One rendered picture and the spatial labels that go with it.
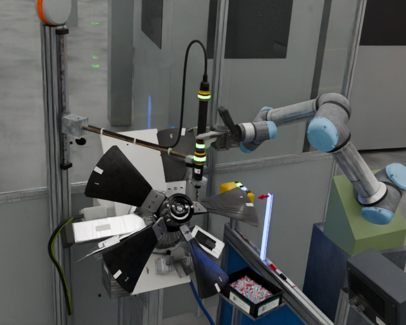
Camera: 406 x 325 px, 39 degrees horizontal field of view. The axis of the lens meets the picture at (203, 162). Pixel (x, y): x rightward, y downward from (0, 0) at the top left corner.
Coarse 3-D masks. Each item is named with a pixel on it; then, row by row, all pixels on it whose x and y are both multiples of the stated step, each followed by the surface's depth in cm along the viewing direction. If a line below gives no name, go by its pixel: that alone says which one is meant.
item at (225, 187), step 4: (220, 184) 279; (224, 184) 278; (228, 184) 278; (232, 184) 278; (236, 184) 279; (220, 188) 279; (224, 188) 275; (228, 188) 274; (232, 188) 274; (220, 192) 279; (248, 196) 269; (252, 196) 270; (252, 200) 270
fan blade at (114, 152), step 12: (108, 156) 218; (120, 156) 219; (108, 168) 219; (120, 168) 219; (132, 168) 220; (96, 180) 219; (108, 180) 220; (120, 180) 220; (132, 180) 220; (144, 180) 221; (84, 192) 220; (96, 192) 221; (108, 192) 222; (120, 192) 222; (132, 192) 222; (144, 192) 222; (132, 204) 225
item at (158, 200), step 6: (150, 192) 223; (156, 192) 223; (150, 198) 224; (156, 198) 224; (162, 198) 224; (144, 204) 225; (150, 204) 225; (156, 204) 225; (150, 210) 226; (156, 210) 226
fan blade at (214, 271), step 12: (192, 240) 225; (192, 252) 220; (204, 252) 229; (204, 264) 222; (216, 264) 231; (204, 276) 219; (216, 276) 226; (228, 276) 233; (204, 288) 217; (216, 288) 222
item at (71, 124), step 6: (66, 114) 250; (72, 114) 251; (66, 120) 246; (72, 120) 244; (78, 120) 245; (84, 120) 247; (66, 126) 247; (72, 126) 245; (78, 126) 244; (66, 132) 248; (72, 132) 246; (78, 132) 245; (84, 132) 249
